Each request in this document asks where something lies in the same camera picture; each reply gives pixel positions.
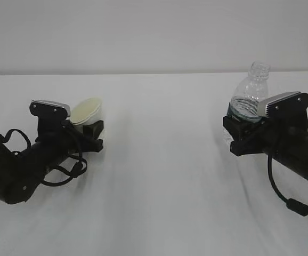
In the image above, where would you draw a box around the clear green-label water bottle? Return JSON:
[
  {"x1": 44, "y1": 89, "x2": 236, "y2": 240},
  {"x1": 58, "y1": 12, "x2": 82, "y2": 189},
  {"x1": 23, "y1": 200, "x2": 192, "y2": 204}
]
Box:
[{"x1": 226, "y1": 61, "x2": 270, "y2": 123}]

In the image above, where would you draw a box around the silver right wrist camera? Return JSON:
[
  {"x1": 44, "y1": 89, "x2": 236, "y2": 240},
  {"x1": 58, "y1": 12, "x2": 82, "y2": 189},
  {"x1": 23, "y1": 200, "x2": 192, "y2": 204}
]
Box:
[{"x1": 257, "y1": 91, "x2": 308, "y2": 134}]

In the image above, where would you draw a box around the white paper cup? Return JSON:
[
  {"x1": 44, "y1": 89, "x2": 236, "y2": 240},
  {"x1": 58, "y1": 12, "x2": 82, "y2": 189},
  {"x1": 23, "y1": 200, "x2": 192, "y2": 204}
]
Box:
[{"x1": 69, "y1": 98, "x2": 104, "y2": 133}]

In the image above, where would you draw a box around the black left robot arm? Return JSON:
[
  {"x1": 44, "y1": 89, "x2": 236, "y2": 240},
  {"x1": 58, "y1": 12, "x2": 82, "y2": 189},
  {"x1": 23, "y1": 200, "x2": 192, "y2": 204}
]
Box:
[{"x1": 0, "y1": 120, "x2": 104, "y2": 204}]

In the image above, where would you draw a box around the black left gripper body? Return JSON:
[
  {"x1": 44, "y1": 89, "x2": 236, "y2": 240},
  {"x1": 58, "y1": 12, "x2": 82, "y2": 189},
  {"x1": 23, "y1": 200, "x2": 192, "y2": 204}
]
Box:
[{"x1": 36, "y1": 125, "x2": 104, "y2": 161}]

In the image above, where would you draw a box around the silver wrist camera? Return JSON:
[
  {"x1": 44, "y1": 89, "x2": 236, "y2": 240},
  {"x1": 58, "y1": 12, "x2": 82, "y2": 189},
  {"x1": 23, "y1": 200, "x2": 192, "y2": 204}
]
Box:
[
  {"x1": 257, "y1": 91, "x2": 308, "y2": 134},
  {"x1": 30, "y1": 99, "x2": 71, "y2": 139}
]

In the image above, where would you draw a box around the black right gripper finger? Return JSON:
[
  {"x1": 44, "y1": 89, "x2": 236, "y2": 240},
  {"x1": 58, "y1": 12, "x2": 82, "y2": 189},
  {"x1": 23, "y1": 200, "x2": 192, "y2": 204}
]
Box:
[{"x1": 223, "y1": 116, "x2": 263, "y2": 146}]

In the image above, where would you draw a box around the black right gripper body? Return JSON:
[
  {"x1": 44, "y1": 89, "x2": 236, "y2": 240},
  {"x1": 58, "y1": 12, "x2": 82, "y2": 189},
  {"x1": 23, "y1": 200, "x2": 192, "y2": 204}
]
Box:
[{"x1": 230, "y1": 119, "x2": 308, "y2": 160}]

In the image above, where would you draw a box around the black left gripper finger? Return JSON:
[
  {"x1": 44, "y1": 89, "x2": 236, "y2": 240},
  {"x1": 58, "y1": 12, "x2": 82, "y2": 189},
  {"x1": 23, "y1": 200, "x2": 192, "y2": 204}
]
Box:
[{"x1": 82, "y1": 121, "x2": 104, "y2": 143}]

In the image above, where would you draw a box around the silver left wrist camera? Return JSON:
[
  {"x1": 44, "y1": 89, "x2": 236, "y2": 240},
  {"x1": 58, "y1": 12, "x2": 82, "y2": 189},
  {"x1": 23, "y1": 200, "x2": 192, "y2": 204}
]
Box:
[{"x1": 30, "y1": 99, "x2": 71, "y2": 139}]

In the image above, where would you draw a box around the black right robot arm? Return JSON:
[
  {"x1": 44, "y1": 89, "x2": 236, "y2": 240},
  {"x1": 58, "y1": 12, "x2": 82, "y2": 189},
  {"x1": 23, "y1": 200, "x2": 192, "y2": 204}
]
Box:
[{"x1": 223, "y1": 115, "x2": 308, "y2": 181}]

